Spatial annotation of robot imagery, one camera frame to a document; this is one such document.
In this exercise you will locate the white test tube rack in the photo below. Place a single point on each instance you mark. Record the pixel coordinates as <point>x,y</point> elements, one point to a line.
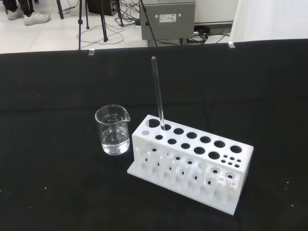
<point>192,158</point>

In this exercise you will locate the clear glass beaker with water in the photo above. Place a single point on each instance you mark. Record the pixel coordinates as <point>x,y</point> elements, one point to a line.
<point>113,134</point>

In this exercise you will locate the clear plastic clip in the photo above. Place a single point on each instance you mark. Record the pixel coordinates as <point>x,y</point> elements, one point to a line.
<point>91,52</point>
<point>231,44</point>

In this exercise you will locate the black bench cloth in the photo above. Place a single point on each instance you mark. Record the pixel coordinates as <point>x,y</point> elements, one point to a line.
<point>60,120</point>

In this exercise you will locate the black stand pole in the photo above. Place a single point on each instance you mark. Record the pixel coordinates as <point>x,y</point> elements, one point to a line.
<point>148,21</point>

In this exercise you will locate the grey metal cabinet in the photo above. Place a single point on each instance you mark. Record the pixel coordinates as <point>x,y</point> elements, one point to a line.
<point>168,21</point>

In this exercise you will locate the black tripod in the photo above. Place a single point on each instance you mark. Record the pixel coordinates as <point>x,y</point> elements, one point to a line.
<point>102,19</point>

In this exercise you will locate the black electronics box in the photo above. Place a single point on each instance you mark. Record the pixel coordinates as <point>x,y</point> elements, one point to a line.
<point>113,7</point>

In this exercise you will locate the white curtain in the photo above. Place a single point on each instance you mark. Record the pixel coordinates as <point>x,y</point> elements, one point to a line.
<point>269,19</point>

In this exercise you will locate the person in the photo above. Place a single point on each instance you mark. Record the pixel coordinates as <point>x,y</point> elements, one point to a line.
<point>26,12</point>

